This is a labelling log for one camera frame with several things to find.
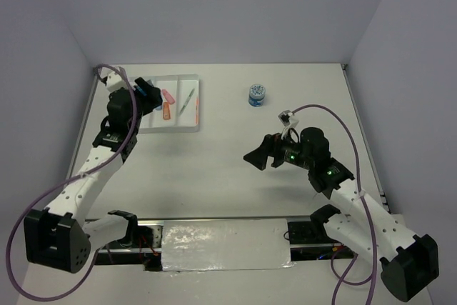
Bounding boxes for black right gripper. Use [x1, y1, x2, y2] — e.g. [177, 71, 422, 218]
[243, 127, 313, 169]

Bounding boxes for pink translucent eraser case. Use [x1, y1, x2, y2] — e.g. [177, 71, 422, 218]
[161, 89, 176, 105]

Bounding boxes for orange eraser case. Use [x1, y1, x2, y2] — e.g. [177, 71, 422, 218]
[162, 102, 171, 121]

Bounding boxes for green pen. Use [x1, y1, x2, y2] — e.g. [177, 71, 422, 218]
[179, 88, 195, 116]

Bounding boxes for orange highlighter pen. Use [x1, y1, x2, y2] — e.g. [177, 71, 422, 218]
[195, 96, 199, 125]

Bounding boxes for blue paint jar white lid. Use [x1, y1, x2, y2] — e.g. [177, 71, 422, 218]
[248, 84, 266, 107]

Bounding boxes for blue jar sideways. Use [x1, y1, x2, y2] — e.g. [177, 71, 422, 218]
[136, 83, 153, 97]

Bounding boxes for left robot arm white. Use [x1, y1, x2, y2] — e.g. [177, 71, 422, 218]
[24, 78, 162, 274]

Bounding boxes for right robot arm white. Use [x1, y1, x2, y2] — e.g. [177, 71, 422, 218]
[243, 127, 439, 302]

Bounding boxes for white divided organizer tray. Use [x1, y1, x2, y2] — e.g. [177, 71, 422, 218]
[139, 74, 200, 134]

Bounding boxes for silver foil covered panel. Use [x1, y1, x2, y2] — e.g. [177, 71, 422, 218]
[161, 219, 292, 271]

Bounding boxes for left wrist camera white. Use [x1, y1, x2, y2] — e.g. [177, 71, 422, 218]
[101, 71, 126, 93]

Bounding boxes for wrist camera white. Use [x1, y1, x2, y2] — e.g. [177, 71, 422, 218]
[101, 71, 126, 93]
[278, 110, 298, 139]

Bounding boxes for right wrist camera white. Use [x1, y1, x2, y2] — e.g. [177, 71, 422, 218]
[278, 110, 298, 139]

